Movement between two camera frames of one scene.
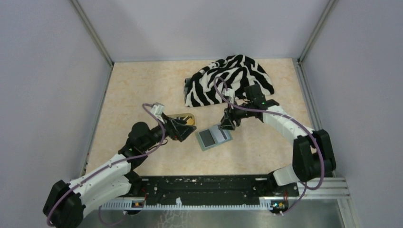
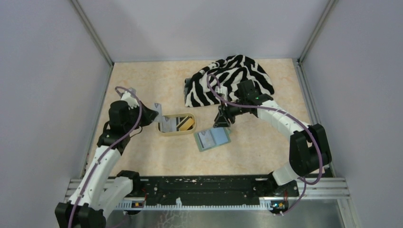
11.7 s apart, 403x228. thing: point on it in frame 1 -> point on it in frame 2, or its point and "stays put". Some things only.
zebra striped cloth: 238,71 stays put
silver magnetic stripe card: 222,135 -> 206,138
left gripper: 173,128 -> 148,116
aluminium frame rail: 330,188 stays put
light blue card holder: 208,138 stays put
